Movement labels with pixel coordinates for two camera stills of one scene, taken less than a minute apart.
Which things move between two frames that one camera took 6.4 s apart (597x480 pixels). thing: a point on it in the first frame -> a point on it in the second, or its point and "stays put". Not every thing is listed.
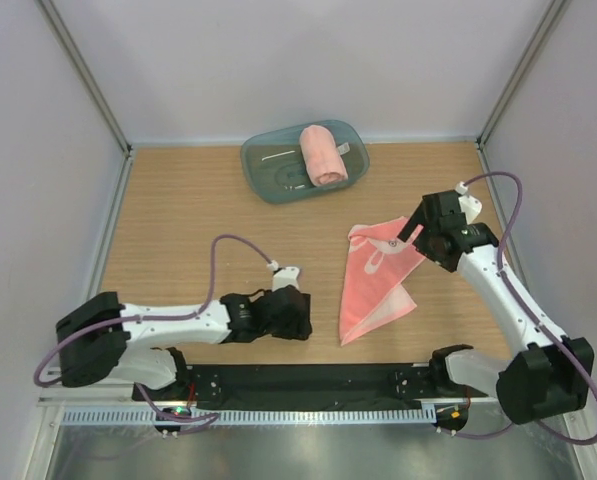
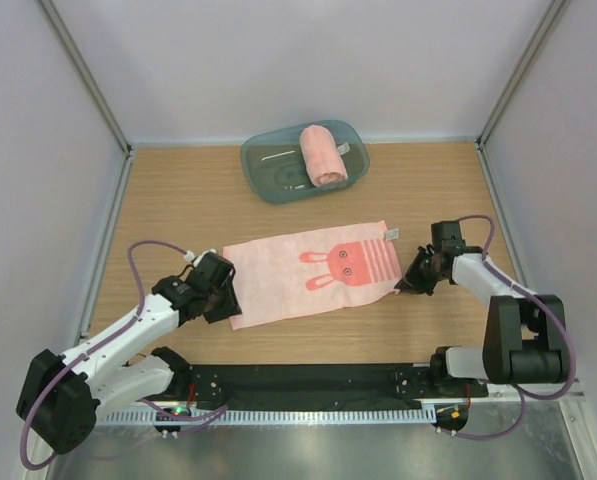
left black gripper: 299,327 -> 230,306
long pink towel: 324,161 stays put
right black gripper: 422,246 -> 411,281
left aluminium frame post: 49,12 stays put
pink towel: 377,264 -> 281,276
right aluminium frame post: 557,10 stays put
